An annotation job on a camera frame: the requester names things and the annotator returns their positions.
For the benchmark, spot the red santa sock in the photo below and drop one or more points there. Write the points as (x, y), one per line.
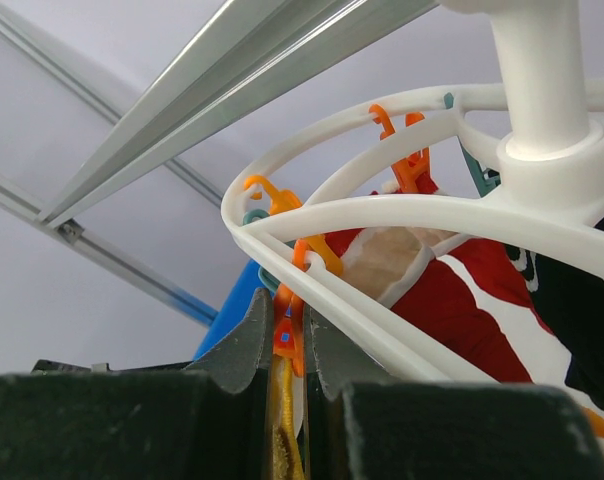
(426, 277)

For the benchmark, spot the white round clip hanger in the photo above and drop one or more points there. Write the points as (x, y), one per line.
(541, 128)

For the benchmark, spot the orange peg front right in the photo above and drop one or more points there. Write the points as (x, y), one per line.
(596, 422)

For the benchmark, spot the blue plastic bin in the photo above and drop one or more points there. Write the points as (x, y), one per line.
(233, 310)

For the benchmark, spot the yellow orange clothes peg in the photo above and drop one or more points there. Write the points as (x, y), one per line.
(282, 200)

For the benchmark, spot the aluminium frame post left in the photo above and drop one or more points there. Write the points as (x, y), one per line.
(57, 221)

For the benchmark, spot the black striped sock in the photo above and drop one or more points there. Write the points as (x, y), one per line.
(570, 302)

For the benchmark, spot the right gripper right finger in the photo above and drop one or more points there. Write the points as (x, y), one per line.
(363, 423)

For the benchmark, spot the teal clothes peg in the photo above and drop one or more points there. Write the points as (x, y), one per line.
(268, 279)

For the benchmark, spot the orange peg for green sock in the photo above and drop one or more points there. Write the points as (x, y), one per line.
(289, 307)

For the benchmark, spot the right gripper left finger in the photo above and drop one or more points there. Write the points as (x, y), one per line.
(205, 421)

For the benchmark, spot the horizontal aluminium rail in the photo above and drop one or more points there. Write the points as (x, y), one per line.
(248, 54)

